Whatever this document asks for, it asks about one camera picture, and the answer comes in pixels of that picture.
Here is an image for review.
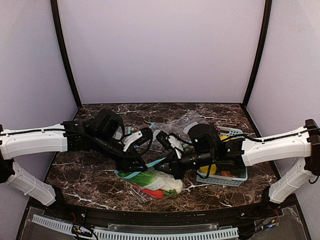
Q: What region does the green white bok choy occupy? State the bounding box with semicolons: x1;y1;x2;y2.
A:
115;168;185;196

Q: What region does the clear zip bag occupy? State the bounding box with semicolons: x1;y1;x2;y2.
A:
114;158;185;199
172;110;208;135
149;122;172;141

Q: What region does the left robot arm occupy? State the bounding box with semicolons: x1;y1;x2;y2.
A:
0;109;153;207

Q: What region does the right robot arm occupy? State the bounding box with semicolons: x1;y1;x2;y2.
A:
154;119;320;204

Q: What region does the yellow lemon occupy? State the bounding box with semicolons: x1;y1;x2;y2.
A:
198;164;218;175

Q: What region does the light blue plastic basket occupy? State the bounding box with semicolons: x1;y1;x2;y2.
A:
196;126;248;187

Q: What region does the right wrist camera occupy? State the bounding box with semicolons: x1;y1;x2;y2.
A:
156;130;184;159

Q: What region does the white slotted cable duct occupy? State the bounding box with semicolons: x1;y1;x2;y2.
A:
31;214;239;240

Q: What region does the black left frame post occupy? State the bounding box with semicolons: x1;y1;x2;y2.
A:
50;0;83;109

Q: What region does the black frame post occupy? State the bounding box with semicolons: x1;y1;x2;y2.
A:
242;0;273;109
50;0;83;109

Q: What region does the black right frame post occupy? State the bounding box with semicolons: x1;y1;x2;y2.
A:
242;0;273;109

